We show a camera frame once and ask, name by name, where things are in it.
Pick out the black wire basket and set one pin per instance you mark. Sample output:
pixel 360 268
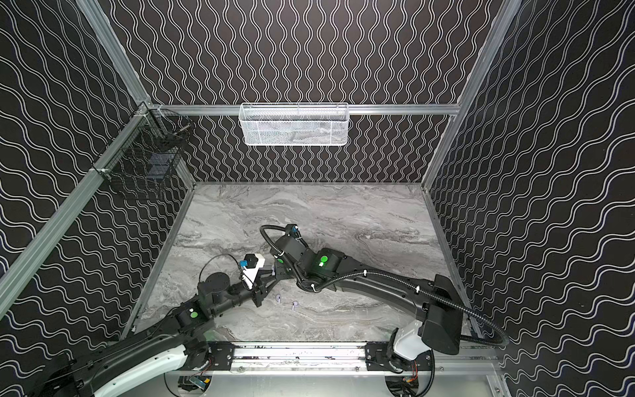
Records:
pixel 146 167

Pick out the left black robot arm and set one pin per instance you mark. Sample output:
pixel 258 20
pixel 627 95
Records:
pixel 175 342

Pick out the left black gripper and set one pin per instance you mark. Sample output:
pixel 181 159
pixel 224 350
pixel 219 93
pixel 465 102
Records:
pixel 258 294

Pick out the white wire mesh basket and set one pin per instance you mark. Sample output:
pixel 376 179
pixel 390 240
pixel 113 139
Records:
pixel 294 124

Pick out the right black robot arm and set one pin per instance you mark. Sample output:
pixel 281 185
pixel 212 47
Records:
pixel 436 305

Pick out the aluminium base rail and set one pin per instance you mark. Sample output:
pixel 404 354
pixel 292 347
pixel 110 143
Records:
pixel 337 358

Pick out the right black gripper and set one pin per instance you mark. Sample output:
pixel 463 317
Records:
pixel 283 238

